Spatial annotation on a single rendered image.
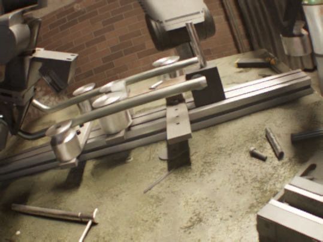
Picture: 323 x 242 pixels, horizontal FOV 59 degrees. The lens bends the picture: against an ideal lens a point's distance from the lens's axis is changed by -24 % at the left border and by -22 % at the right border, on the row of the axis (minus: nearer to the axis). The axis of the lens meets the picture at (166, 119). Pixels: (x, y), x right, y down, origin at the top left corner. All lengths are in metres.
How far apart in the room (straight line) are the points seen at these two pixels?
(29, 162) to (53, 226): 0.21
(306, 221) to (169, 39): 0.94
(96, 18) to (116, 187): 2.87
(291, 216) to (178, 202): 0.18
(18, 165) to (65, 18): 2.79
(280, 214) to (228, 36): 3.06
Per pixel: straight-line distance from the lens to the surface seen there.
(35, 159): 0.62
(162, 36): 1.12
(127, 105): 0.50
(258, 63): 0.76
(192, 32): 0.53
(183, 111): 0.52
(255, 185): 0.39
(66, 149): 0.49
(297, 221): 0.27
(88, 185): 0.51
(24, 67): 0.49
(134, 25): 3.23
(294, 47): 0.47
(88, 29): 3.30
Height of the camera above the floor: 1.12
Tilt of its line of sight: 22 degrees down
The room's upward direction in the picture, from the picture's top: 19 degrees counter-clockwise
